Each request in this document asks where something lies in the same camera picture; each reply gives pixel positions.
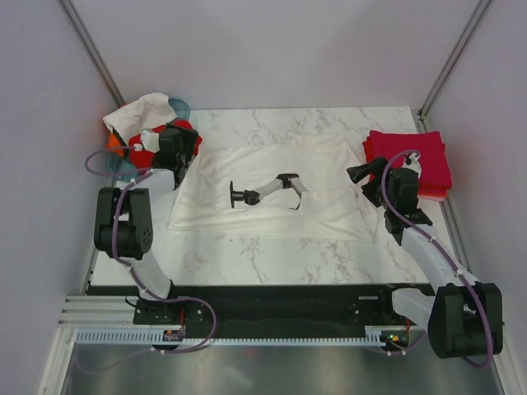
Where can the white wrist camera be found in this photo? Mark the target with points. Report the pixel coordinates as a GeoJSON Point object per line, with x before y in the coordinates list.
{"type": "Point", "coordinates": [148, 141]}
{"type": "Point", "coordinates": [412, 162]}

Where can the left aluminium side rail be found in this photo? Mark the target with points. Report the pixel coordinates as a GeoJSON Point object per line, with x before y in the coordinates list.
{"type": "Point", "coordinates": [68, 261]}

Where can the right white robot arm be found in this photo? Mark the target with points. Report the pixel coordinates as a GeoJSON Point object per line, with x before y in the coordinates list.
{"type": "Point", "coordinates": [463, 318]}

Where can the orange t shirt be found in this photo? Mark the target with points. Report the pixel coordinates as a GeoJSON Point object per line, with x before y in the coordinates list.
{"type": "Point", "coordinates": [116, 145]}

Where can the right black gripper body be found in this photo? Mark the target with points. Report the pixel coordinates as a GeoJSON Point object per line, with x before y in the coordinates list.
{"type": "Point", "coordinates": [389, 197]}

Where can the plain white t shirt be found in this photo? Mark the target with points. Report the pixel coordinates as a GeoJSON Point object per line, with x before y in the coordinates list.
{"type": "Point", "coordinates": [148, 112]}

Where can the aluminium cross rail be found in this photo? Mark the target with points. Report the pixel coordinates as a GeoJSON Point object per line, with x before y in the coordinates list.
{"type": "Point", "coordinates": [86, 311]}

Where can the left aluminium corner post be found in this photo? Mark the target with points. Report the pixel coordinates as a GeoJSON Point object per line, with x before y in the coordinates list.
{"type": "Point", "coordinates": [82, 33]}

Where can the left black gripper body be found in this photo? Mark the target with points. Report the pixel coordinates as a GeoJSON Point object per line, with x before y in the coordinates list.
{"type": "Point", "coordinates": [188, 140]}

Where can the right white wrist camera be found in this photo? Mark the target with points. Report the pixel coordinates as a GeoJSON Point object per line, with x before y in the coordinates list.
{"type": "Point", "coordinates": [412, 162]}

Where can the white slotted cable duct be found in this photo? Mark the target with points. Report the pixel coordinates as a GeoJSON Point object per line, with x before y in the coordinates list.
{"type": "Point", "coordinates": [369, 336]}

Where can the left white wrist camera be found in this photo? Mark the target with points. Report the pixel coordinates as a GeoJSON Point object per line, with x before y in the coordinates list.
{"type": "Point", "coordinates": [148, 141]}

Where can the teal laundry basket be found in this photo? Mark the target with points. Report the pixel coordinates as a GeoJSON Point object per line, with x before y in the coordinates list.
{"type": "Point", "coordinates": [124, 169]}

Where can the aluminium corner post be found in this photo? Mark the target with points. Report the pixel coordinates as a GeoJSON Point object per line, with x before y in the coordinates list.
{"type": "Point", "coordinates": [82, 33]}
{"type": "Point", "coordinates": [474, 21]}

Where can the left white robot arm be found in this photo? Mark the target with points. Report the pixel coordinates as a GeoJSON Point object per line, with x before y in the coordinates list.
{"type": "Point", "coordinates": [123, 225]}

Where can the right aluminium corner post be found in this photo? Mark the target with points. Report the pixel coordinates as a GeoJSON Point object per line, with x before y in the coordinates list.
{"type": "Point", "coordinates": [474, 21]}

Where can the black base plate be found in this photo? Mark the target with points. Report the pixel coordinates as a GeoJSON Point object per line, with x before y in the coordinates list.
{"type": "Point", "coordinates": [282, 311]}

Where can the folded magenta t shirt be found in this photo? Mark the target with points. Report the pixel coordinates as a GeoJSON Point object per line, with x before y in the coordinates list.
{"type": "Point", "coordinates": [411, 158]}

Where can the white robot print t shirt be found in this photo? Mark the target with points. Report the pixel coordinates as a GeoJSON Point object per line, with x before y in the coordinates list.
{"type": "Point", "coordinates": [299, 189]}

